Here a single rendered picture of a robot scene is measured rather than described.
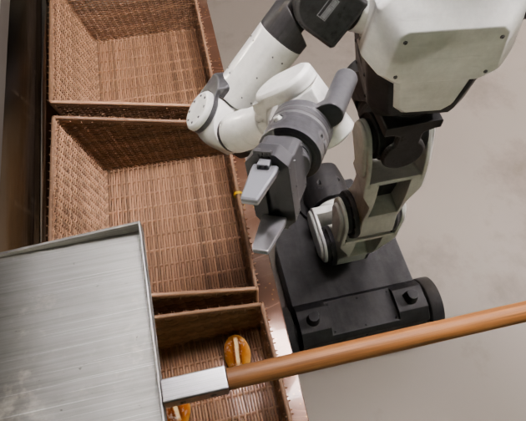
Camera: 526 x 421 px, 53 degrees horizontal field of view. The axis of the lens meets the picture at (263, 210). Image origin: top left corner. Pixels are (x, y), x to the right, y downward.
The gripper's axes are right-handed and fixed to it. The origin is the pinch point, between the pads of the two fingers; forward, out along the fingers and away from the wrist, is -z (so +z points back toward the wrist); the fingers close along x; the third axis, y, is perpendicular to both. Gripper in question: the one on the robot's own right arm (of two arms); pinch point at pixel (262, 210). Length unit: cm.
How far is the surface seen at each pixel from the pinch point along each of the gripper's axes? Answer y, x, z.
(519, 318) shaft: -32.4, 26.0, 10.4
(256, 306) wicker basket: 20, 60, 26
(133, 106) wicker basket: 69, 34, 68
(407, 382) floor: -15, 137, 58
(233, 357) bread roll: 24, 70, 17
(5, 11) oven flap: 47, -16, 20
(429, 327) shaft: -20.3, 24.0, 4.5
